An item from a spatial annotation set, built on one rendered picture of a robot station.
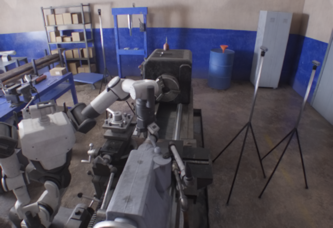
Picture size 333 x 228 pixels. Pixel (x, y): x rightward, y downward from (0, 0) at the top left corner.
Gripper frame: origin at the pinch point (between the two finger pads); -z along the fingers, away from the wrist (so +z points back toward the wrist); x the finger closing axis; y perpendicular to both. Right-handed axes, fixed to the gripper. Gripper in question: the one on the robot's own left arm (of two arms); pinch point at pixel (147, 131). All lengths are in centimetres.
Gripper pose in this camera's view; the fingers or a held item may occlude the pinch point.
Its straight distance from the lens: 102.4
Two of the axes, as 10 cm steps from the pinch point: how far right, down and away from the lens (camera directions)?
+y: 7.9, 2.7, -5.4
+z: 0.0, -8.9, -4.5
